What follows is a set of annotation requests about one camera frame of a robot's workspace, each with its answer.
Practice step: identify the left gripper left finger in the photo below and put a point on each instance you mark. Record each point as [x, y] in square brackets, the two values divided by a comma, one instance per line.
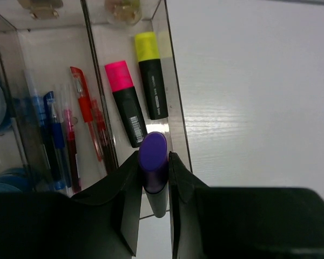
[101, 221]

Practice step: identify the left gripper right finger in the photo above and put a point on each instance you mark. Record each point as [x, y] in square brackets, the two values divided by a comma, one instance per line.
[242, 222]

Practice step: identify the pink gel pen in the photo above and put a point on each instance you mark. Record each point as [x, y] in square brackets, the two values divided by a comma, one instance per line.
[71, 145]

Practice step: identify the purple highlighter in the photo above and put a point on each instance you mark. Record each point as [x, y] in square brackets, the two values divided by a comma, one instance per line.
[153, 163]

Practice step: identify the blue capped pen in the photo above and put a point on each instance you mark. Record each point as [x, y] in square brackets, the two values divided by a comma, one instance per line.
[57, 134]

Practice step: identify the red gel pen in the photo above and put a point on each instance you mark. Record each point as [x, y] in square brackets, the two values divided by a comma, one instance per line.
[103, 136]
[84, 103]

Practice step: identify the pink highlighter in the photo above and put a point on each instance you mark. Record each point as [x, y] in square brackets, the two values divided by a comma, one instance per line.
[126, 99]

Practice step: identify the blue refill pen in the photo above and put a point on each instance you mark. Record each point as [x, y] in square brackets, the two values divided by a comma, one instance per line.
[38, 107]

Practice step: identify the yellow highlighter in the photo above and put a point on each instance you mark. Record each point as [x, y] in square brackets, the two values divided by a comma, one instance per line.
[149, 62]

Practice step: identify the clear acrylic organizer tray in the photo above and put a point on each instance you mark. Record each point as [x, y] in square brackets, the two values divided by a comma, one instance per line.
[46, 38]

